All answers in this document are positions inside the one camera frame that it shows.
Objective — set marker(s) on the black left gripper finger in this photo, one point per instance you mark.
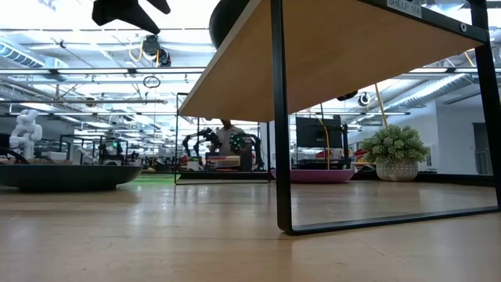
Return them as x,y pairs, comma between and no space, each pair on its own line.
117,9
160,4

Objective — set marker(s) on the dark teal plate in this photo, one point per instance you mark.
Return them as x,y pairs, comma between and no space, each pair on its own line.
58,178
225,19

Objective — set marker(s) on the purple plate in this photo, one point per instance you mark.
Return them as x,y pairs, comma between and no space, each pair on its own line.
313,176

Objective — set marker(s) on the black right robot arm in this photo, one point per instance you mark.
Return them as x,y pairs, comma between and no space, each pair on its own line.
347,96

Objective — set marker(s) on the black background robot arm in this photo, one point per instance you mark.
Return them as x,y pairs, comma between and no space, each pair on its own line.
203,137
246,143

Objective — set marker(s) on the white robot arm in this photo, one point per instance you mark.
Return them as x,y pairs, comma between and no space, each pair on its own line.
25,133

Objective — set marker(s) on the person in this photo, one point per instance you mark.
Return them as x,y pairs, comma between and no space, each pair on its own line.
227,139

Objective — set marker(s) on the black monitor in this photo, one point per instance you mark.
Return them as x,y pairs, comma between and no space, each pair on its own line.
317,131

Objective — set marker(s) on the green plant in white pot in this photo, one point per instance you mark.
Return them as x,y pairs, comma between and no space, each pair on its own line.
395,150

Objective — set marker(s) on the wooden shelf black metal frame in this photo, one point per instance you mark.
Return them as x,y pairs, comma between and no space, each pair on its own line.
332,58

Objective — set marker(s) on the black table edge rail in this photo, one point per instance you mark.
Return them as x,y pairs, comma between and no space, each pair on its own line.
430,178

